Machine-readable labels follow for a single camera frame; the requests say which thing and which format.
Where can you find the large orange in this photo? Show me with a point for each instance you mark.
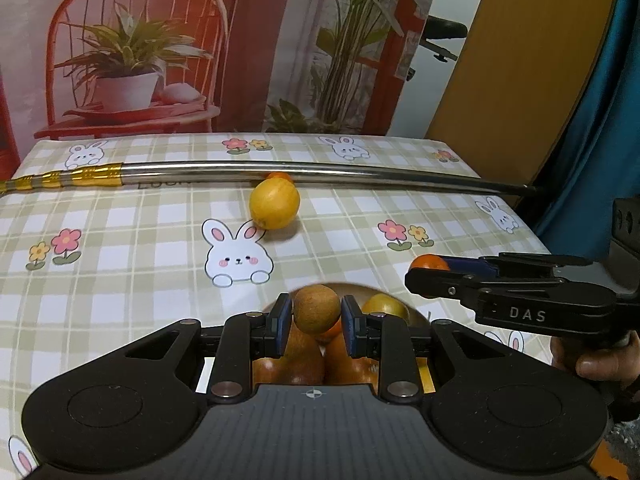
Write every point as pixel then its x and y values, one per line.
pixel 295 365
pixel 350 367

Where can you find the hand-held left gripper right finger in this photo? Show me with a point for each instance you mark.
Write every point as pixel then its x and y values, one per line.
pixel 351 330

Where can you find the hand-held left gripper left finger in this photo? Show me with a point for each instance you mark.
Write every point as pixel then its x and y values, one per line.
pixel 281 327

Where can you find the printed room scene backdrop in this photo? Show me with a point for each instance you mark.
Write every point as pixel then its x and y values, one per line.
pixel 280 35

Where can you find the checked rabbit print tablecloth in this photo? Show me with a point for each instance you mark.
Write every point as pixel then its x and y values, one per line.
pixel 125 285

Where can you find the telescopic metal pole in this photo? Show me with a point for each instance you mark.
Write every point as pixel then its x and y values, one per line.
pixel 200 170

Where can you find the blue curtain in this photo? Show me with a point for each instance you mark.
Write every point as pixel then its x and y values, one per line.
pixel 600 135

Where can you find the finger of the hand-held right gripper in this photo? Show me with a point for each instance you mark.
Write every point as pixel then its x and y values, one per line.
pixel 520 265
pixel 440 282

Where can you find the small orange tangerine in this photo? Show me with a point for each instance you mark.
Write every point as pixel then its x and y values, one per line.
pixel 428 262
pixel 280 176

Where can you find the wooden bowl with fruit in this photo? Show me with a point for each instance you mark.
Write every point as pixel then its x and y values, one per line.
pixel 355 287

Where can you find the wooden board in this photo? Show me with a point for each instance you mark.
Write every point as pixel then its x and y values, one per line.
pixel 525 85

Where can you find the small orange fruit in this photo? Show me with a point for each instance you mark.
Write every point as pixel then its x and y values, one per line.
pixel 331 334

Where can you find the round brown fruit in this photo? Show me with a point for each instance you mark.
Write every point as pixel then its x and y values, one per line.
pixel 317 310

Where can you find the grey fuzzy cloth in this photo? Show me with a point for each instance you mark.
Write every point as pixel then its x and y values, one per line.
pixel 622 450

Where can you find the large yellow lemon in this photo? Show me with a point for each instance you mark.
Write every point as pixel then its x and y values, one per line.
pixel 385 306
pixel 275 205

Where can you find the black bicycle saddle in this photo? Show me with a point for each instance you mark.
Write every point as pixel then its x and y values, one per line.
pixel 447 27

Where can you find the person's right hand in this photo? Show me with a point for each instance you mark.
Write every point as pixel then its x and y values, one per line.
pixel 600 365

